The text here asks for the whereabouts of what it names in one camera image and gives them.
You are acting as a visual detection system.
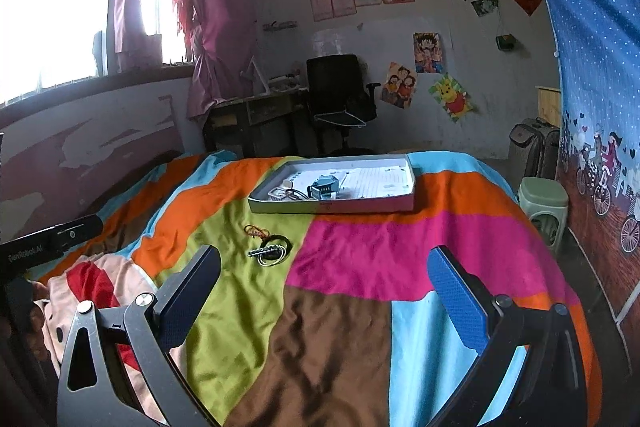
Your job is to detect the white shallow cardboard box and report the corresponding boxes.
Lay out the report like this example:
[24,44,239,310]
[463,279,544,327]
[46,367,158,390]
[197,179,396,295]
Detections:
[248,153,417,215]

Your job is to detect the anime character poster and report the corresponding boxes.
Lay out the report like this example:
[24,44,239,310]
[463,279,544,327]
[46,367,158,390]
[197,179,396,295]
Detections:
[413,32,446,75]

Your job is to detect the light wooden board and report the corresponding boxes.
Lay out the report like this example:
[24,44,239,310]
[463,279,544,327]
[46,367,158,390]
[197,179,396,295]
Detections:
[535,85,565,128]

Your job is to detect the black ring bracelets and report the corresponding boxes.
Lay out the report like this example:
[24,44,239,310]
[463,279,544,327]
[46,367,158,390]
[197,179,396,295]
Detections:
[257,234,293,267]

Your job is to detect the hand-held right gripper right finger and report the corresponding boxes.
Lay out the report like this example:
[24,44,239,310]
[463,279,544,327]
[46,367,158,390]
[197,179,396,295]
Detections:
[427,245,590,427]

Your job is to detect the long pink curtain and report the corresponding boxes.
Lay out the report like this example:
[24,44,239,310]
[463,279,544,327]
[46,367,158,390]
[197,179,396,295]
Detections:
[170,0,258,120]

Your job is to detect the colourful patchwork blanket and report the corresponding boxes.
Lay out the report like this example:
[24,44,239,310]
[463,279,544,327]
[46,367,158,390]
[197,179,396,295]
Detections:
[30,150,601,427]

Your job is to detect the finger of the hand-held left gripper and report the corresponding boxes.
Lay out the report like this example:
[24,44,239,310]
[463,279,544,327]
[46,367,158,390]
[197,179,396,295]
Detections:
[52,214,104,253]

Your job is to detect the blue wrist watch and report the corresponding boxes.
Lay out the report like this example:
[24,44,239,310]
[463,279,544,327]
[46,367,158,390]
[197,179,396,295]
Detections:
[306,176,346,200]

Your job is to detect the blue printed curtain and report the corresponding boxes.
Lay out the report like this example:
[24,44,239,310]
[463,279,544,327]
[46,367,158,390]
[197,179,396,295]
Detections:
[515,0,640,323]

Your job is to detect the person's left hand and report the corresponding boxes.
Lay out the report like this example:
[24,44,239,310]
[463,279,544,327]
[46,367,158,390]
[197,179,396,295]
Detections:
[30,284,53,345]

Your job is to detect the yellow bear poster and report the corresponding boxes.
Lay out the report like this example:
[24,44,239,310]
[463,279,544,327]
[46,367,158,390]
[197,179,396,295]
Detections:
[429,74,475,124]

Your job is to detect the barred window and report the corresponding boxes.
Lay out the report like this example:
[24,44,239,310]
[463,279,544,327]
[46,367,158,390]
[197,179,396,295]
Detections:
[0,0,201,108]

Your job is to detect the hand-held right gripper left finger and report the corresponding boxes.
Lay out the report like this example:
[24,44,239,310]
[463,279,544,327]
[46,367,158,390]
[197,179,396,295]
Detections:
[56,244,222,427]

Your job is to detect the white clothes hanger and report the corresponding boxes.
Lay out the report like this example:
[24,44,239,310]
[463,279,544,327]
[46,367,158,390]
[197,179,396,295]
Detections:
[315,109,367,128]

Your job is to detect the red tassel cloth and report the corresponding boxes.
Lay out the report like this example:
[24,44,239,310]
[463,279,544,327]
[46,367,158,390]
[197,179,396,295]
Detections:
[171,0,198,35]

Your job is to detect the green plastic stool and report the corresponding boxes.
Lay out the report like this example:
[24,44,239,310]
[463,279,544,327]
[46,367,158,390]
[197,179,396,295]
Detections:
[517,177,570,253]

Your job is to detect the grey suitcase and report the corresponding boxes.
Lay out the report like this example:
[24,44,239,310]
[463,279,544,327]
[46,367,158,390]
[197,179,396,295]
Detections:
[509,117,562,180]

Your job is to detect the black office chair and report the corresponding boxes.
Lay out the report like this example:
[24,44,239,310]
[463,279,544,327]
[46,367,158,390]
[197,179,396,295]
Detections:
[305,55,382,155]

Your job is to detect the cartoon family poster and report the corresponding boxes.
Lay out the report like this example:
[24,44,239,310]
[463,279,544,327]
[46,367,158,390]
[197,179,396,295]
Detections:
[381,62,418,110]

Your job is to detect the dark wooden desk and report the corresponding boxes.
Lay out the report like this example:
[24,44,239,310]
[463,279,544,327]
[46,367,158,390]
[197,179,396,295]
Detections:
[202,87,311,158]

